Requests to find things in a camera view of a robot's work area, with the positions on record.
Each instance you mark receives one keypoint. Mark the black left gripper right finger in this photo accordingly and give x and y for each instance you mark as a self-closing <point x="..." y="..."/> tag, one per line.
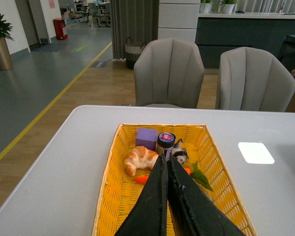
<point x="192" y="212"/>

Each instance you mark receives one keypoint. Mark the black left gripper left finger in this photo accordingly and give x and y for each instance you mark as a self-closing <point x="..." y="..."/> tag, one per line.
<point x="148" y="217"/>

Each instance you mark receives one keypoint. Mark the yellow wicker basket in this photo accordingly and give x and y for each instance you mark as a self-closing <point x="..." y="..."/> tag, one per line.
<point x="119" y="192"/>

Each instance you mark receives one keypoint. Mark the striped laundry basket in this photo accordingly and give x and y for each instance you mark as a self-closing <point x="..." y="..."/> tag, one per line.
<point x="132" y="51"/>

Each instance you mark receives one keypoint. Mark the toy carrot with leaves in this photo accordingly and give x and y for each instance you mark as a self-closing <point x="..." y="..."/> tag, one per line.
<point x="197" y="175"/>

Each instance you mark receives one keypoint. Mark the croissant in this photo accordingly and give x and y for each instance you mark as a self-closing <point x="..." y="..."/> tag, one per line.
<point x="139" y="158"/>

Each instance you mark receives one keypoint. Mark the grey white plush toy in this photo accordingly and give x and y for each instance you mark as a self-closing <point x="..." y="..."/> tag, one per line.
<point x="179" y="153"/>

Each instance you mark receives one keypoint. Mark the dark jar red lid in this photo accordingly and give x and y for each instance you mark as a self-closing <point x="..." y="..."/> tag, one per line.
<point x="165" y="143"/>

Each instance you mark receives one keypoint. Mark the purple block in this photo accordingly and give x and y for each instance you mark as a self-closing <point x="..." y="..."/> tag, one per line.
<point x="146" y="137"/>

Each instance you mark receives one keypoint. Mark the left grey upholstered chair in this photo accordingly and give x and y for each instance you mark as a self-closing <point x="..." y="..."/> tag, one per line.
<point x="169" y="73"/>

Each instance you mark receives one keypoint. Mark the grey upholstered chair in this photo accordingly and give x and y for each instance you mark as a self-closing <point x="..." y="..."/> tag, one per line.
<point x="169" y="73"/>
<point x="253" y="80"/>

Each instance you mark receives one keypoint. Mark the right grey upholstered chair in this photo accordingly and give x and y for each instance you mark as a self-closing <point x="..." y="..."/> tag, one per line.
<point x="253" y="80"/>

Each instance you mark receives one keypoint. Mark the dark grey counter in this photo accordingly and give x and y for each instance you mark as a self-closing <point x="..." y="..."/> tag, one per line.
<point x="218" y="33"/>

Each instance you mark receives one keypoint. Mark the black side table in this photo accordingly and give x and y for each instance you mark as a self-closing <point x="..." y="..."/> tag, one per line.
<point x="287" y="52"/>

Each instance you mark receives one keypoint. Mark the white potted plant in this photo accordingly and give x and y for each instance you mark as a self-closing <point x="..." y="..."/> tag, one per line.
<point x="227" y="6"/>

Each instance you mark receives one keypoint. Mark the red bin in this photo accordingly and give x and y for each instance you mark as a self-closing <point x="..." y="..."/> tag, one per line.
<point x="60" y="28"/>

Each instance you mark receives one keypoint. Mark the potted plant gold vase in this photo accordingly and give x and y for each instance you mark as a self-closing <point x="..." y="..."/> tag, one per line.
<point x="5" y="57"/>

